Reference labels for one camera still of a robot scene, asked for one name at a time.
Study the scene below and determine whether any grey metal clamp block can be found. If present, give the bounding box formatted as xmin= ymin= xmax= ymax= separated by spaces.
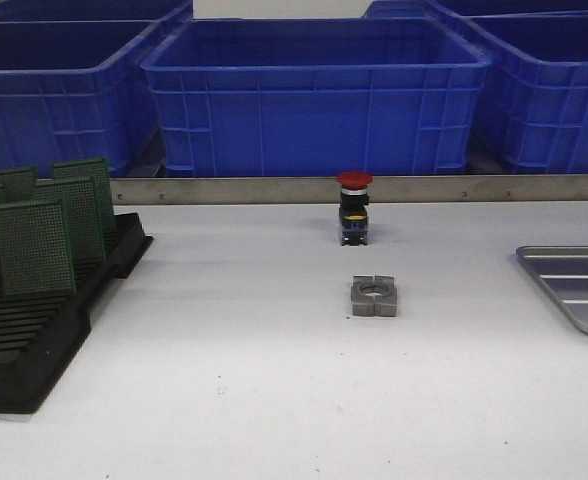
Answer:
xmin=350 ymin=275 xmax=398 ymax=317

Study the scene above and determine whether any red emergency stop button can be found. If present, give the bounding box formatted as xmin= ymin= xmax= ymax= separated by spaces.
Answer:
xmin=337 ymin=171 xmax=373 ymax=246

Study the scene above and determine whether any blue plastic crate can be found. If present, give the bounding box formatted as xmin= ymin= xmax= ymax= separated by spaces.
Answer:
xmin=142 ymin=18 xmax=489 ymax=178
xmin=0 ymin=21 xmax=164 ymax=177
xmin=465 ymin=15 xmax=588 ymax=174

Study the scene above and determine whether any right blue plastic crate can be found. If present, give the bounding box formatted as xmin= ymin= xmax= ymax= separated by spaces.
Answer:
xmin=465 ymin=15 xmax=588 ymax=174

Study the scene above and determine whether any silver metal tray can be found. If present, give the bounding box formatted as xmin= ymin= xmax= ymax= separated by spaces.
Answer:
xmin=516 ymin=246 xmax=588 ymax=335

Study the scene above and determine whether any far right blue crate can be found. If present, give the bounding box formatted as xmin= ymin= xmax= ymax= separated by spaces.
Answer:
xmin=363 ymin=0 xmax=588 ymax=18

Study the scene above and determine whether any centre blue plastic crate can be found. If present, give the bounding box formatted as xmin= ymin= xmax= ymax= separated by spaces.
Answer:
xmin=142 ymin=18 xmax=489 ymax=178

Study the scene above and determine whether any steel shelf rail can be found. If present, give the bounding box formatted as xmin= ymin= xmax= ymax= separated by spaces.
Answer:
xmin=111 ymin=174 xmax=588 ymax=206

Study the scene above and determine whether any far left blue crate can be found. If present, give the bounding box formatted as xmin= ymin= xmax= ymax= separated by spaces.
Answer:
xmin=0 ymin=0 xmax=193 ymax=22

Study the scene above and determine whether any black slotted board rack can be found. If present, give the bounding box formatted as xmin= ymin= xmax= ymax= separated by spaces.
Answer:
xmin=0 ymin=213 xmax=153 ymax=414

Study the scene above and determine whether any left blue plastic crate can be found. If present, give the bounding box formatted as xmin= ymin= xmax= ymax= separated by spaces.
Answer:
xmin=0 ymin=21 xmax=164 ymax=177

